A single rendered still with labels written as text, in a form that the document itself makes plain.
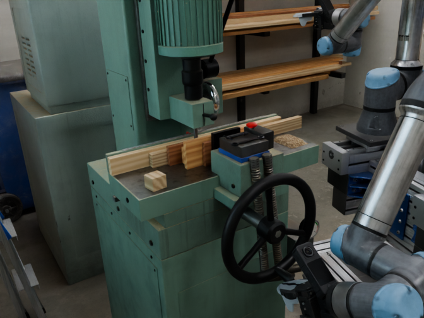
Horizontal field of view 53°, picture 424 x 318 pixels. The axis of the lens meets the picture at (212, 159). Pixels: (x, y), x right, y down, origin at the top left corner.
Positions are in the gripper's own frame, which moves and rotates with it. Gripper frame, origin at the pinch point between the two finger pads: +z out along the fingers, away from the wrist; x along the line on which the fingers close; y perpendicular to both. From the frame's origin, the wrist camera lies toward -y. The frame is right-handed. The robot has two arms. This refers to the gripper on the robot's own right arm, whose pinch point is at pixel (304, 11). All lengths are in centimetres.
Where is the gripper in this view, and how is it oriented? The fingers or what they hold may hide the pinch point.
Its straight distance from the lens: 217.6
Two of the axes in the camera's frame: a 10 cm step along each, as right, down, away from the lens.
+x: 8.3, -3.6, 4.2
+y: 1.6, 8.9, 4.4
